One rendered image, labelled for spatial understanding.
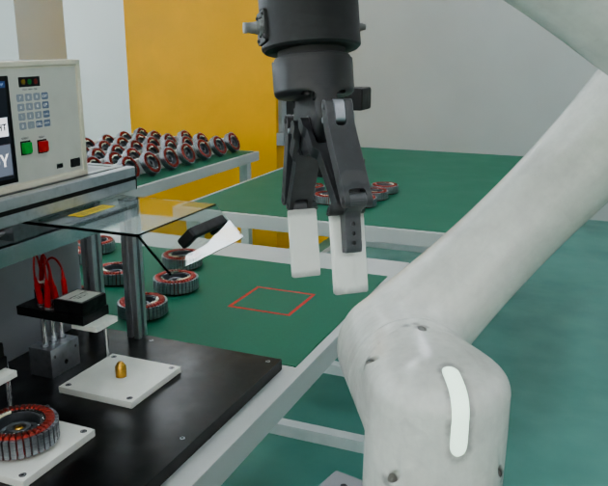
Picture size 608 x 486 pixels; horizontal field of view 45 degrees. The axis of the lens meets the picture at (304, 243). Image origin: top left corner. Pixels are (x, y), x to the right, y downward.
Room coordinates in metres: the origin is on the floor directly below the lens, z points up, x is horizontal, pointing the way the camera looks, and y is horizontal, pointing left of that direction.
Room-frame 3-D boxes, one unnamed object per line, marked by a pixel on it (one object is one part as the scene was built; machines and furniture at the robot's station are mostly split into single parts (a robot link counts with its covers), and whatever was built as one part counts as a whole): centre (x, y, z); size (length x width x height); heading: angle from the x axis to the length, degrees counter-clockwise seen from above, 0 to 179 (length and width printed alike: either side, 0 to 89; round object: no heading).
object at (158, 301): (1.57, 0.37, 0.77); 0.11 x 0.11 x 0.04
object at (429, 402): (0.62, -0.12, 0.98); 0.16 x 0.13 x 0.19; 7
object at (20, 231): (1.22, 0.49, 1.05); 0.06 x 0.04 x 0.04; 157
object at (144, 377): (1.18, 0.32, 0.78); 0.15 x 0.15 x 0.01; 67
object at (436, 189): (3.34, -0.37, 0.37); 1.85 x 1.10 x 0.75; 157
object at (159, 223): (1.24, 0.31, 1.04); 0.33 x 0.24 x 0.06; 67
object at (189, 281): (1.74, 0.32, 0.77); 0.11 x 0.11 x 0.04
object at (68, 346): (1.24, 0.45, 0.80); 0.08 x 0.05 x 0.06; 157
